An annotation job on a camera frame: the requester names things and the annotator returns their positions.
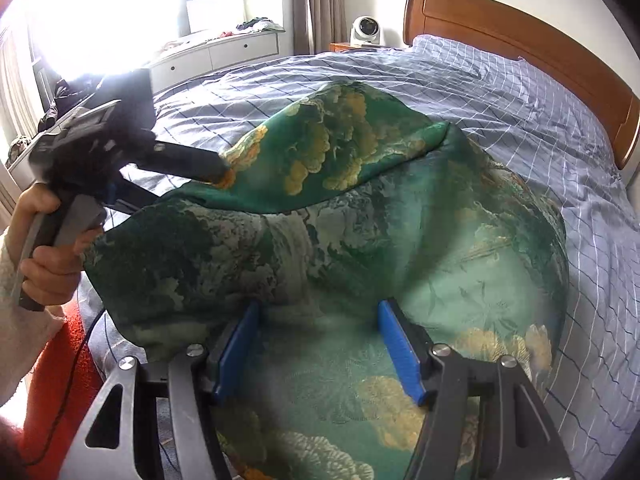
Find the white window cabinet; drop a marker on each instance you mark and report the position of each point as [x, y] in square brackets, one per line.
[185, 62]

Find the person's left hand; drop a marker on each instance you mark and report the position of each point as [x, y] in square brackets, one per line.
[51, 274]

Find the wooden headboard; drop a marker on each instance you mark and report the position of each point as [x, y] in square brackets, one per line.
[494, 27]

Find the wooden nightstand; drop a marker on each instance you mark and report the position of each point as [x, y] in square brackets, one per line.
[342, 47]

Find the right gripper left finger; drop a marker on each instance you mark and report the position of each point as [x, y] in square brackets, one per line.
[119, 437]

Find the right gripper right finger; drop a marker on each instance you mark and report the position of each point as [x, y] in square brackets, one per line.
[488, 409]

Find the beige curtain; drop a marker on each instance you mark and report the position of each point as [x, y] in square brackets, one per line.
[317, 24]

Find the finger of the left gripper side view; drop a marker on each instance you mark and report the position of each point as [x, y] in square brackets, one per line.
[182, 161]

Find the green brocade jacket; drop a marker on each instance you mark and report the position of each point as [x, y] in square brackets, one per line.
[344, 198]

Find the blue checked bed cover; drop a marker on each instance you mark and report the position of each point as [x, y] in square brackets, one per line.
[523, 119]

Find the cream sleeve left forearm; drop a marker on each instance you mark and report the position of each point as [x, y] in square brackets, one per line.
[23, 333]

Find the orange red clothing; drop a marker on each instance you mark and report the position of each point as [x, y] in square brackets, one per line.
[64, 384]

